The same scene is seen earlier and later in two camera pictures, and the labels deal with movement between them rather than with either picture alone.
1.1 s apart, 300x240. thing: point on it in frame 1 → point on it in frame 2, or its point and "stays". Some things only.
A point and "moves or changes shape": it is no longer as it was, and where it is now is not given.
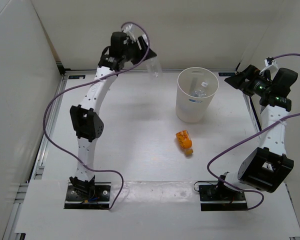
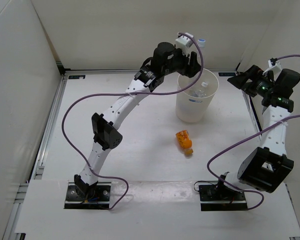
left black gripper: (141, 54) → (187, 70)
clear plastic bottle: (153, 68) moves or changes shape
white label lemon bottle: (204, 84) stays
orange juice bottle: (185, 141) stays
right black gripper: (251, 73) stays
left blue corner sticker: (76, 77) stays
